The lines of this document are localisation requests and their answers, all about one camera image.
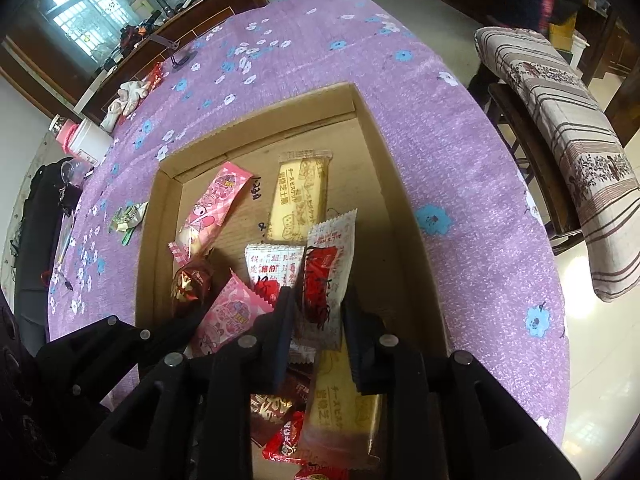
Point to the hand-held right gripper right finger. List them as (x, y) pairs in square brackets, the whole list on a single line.
[(354, 350)]

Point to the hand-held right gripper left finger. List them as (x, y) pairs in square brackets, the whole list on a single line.
[(281, 345)]

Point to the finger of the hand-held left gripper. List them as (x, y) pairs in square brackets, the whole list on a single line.
[(125, 355)]

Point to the pink snack packet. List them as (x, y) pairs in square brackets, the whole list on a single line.
[(230, 315), (215, 195)]

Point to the yellow biscuit packet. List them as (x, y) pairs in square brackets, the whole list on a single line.
[(340, 410), (300, 195)]

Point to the white red snack packet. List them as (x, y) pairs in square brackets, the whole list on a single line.
[(325, 260), (272, 270)]

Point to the small red snack packet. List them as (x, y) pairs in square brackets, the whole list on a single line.
[(320, 474), (282, 440)]

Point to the green snack packet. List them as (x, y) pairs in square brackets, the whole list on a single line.
[(127, 217)]

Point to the shallow cardboard box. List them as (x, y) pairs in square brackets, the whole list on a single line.
[(320, 110)]

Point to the black white ballpoint pen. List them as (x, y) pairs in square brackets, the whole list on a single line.
[(61, 281)]

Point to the black bag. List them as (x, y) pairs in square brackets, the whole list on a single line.
[(35, 240)]

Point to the small black box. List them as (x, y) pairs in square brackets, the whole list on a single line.
[(70, 195)]

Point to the clear plastic cup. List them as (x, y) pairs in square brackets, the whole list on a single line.
[(72, 170)]

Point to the white plastic jar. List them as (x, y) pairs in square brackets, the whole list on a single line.
[(90, 142)]

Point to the purple floral tablecloth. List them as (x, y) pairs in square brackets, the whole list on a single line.
[(425, 135)]

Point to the bottle in pink crochet cover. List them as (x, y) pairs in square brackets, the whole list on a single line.
[(62, 132)]

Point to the pair of white gloves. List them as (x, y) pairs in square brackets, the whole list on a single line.
[(127, 97)]

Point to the dark wooden chair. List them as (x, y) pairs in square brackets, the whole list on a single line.
[(530, 160)]

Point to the red paper packet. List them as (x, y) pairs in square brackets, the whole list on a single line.
[(155, 77)]

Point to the grey phone stand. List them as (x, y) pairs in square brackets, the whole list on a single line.
[(175, 56)]

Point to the striped cushioned chair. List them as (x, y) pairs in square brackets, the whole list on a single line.
[(565, 110)]

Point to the wooden sideboard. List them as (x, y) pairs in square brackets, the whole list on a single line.
[(210, 6)]

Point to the large wall mirror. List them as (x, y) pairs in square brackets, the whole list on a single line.
[(100, 0)]

